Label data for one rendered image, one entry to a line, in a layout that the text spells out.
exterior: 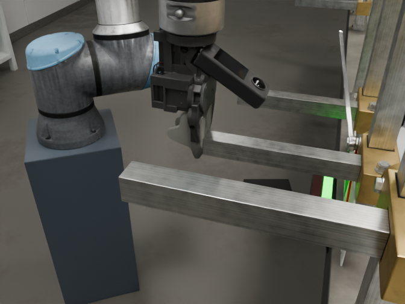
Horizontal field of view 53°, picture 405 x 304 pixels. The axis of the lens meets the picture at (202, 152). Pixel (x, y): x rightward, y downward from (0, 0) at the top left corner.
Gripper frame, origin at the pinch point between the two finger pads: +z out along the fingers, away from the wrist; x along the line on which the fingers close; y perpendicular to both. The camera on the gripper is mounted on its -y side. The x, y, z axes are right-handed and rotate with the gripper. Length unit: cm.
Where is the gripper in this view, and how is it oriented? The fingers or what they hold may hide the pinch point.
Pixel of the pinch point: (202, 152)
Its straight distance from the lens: 67.0
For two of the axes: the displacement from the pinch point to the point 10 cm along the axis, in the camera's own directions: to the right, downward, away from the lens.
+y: -9.5, -1.9, 2.5
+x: -3.1, 5.1, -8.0
